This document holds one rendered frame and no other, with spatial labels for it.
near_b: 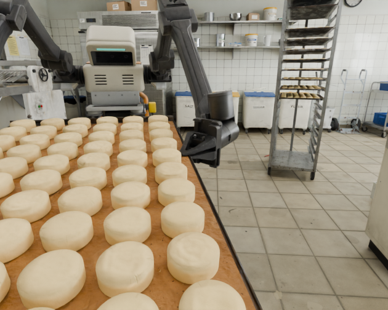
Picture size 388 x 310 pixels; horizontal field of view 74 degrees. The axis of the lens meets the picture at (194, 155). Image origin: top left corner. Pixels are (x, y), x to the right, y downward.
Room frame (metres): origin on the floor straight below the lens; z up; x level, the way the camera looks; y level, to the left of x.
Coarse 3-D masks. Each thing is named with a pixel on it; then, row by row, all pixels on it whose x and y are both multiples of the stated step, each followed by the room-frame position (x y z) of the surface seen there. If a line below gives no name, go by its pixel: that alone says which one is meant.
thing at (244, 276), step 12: (36, 120) 0.63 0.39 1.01; (96, 120) 0.65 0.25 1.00; (120, 120) 0.67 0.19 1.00; (144, 120) 0.68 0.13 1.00; (168, 120) 0.69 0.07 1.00; (204, 192) 0.33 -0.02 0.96; (216, 216) 0.28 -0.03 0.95; (228, 240) 0.23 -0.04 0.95; (240, 264) 0.20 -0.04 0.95; (252, 288) 0.18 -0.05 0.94; (252, 300) 0.17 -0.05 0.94
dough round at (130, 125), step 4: (124, 124) 0.58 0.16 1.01; (128, 124) 0.58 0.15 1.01; (132, 124) 0.58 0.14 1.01; (136, 124) 0.58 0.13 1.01; (140, 124) 0.58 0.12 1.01; (124, 128) 0.55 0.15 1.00; (128, 128) 0.55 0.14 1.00; (132, 128) 0.55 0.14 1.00; (136, 128) 0.56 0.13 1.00; (140, 128) 0.56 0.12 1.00
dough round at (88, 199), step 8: (72, 192) 0.29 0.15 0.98; (80, 192) 0.29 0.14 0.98; (88, 192) 0.29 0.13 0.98; (96, 192) 0.29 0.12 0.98; (64, 200) 0.28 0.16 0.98; (72, 200) 0.28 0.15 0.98; (80, 200) 0.28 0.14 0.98; (88, 200) 0.28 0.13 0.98; (96, 200) 0.28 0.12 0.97; (64, 208) 0.26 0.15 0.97; (72, 208) 0.26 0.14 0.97; (80, 208) 0.26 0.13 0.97; (88, 208) 0.27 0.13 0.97; (96, 208) 0.28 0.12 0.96
